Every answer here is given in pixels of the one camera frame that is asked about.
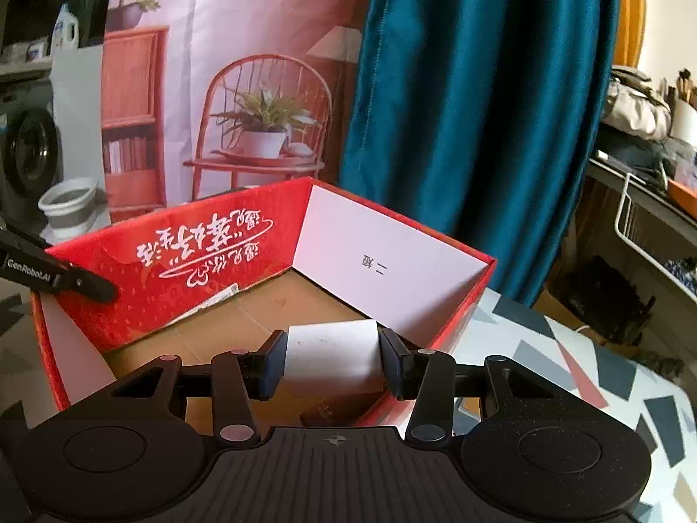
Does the cluttered side shelf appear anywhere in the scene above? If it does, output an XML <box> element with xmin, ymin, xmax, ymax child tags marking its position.
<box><xmin>584</xmin><ymin>149</ymin><xmax>697</xmax><ymax>306</ymax></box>

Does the orange tray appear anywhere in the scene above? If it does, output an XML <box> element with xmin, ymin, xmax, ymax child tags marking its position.
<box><xmin>667</xmin><ymin>179</ymin><xmax>697</xmax><ymax>206</ymax></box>

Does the wall poster with red chair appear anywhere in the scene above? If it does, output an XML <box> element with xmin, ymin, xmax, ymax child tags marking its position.
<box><xmin>101</xmin><ymin>0</ymin><xmax>378</xmax><ymax>225</ymax></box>

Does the teal curtain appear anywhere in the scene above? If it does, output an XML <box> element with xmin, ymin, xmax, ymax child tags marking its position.
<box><xmin>338</xmin><ymin>0</ymin><xmax>623</xmax><ymax>307</ymax></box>

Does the geometric patterned tablecloth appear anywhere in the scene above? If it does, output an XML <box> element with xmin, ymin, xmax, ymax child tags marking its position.
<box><xmin>0</xmin><ymin>283</ymin><xmax>694</xmax><ymax>523</ymax></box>

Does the red cardboard box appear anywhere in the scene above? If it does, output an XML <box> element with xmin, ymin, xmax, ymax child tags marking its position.
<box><xmin>31</xmin><ymin>177</ymin><xmax>497</xmax><ymax>430</ymax></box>

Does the yellow curtain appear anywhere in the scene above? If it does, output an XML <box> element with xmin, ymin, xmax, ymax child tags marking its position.
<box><xmin>615</xmin><ymin>0</ymin><xmax>648</xmax><ymax>69</ymax></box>

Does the white detergent bottle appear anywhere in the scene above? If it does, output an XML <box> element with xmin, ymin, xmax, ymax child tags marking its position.
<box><xmin>51</xmin><ymin>3</ymin><xmax>81</xmax><ymax>56</ymax></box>

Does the dark bag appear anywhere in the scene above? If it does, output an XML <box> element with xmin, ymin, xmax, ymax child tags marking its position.
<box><xmin>554</xmin><ymin>268</ymin><xmax>656</xmax><ymax>345</ymax></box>

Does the washing machine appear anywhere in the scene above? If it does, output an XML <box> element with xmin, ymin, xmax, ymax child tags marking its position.
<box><xmin>0</xmin><ymin>73</ymin><xmax>67</xmax><ymax>225</ymax></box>

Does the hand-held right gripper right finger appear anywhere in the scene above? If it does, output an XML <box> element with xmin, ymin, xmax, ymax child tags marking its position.
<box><xmin>379</xmin><ymin>327</ymin><xmax>552</xmax><ymax>446</ymax></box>

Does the white brush holder cup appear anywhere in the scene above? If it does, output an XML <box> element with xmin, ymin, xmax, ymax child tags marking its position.
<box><xmin>669</xmin><ymin>97</ymin><xmax>697</xmax><ymax>140</ymax></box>

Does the blue white patterned pouch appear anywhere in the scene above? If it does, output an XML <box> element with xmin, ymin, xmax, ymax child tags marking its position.
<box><xmin>663</xmin><ymin>258</ymin><xmax>697</xmax><ymax>296</ymax></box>

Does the white cloth bag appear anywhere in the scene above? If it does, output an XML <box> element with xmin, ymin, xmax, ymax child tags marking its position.
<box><xmin>603</xmin><ymin>65</ymin><xmax>674</xmax><ymax>141</ymax></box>

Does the white plastic bucket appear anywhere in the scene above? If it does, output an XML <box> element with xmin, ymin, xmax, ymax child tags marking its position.
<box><xmin>37</xmin><ymin>177</ymin><xmax>100</xmax><ymax>245</ymax></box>

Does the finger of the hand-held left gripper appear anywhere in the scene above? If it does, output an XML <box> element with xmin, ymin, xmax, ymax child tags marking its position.
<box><xmin>0</xmin><ymin>227</ymin><xmax>118</xmax><ymax>304</ymax></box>

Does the white wire rack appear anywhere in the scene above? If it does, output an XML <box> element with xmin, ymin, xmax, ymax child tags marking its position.
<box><xmin>613</xmin><ymin>173</ymin><xmax>697</xmax><ymax>304</ymax></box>

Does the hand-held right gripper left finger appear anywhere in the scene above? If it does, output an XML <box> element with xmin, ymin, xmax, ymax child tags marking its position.
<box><xmin>110</xmin><ymin>330</ymin><xmax>289</xmax><ymax>448</ymax></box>

